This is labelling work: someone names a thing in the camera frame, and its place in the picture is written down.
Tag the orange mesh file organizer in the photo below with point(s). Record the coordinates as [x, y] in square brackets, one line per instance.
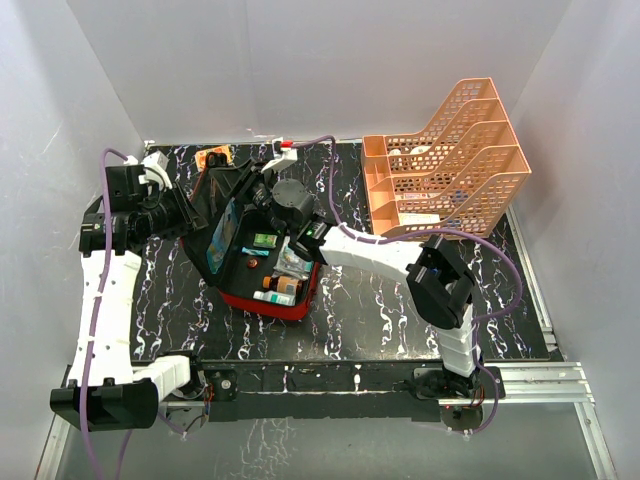
[461, 171]

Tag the black handled scissors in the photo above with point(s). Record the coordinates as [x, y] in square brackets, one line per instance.
[215, 160]

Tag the brown medicine bottle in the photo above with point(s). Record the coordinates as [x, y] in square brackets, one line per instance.
[283, 284]

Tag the orange snack packet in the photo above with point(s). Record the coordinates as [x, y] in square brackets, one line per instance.
[201, 154]

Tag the green wind oil box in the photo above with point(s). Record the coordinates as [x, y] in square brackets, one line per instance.
[265, 241]

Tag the small teal packet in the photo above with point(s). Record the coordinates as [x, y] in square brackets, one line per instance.
[255, 252]

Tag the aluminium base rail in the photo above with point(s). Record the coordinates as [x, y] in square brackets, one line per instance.
[250, 390]

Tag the white green pill bottle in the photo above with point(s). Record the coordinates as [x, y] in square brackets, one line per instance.
[274, 297]

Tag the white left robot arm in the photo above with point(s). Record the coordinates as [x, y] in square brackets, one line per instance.
[103, 391]

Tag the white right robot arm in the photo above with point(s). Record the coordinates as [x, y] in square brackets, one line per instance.
[439, 281]

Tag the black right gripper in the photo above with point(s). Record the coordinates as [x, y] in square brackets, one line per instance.
[228, 180]

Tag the teal round tape packet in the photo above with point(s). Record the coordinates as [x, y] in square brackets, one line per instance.
[288, 263]

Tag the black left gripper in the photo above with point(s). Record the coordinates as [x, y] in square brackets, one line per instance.
[185, 209]

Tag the red black medicine case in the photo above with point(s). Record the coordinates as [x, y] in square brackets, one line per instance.
[235, 281]

